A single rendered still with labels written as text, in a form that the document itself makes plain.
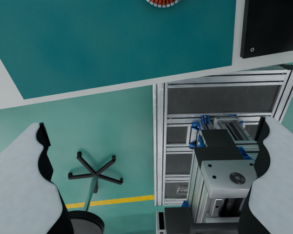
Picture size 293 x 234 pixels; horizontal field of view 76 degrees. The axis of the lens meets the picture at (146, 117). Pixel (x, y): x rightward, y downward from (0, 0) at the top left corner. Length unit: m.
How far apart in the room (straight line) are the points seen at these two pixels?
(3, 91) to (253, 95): 1.24
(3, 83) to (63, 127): 1.06
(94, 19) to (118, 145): 1.29
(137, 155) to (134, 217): 1.01
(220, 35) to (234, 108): 0.84
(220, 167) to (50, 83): 0.51
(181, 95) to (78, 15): 0.81
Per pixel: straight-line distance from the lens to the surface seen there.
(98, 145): 1.71
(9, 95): 0.70
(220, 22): 0.54
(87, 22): 0.53
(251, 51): 0.57
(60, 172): 2.08
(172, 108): 1.22
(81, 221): 1.52
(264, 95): 1.37
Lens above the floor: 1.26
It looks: 58 degrees down
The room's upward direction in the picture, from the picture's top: 180 degrees clockwise
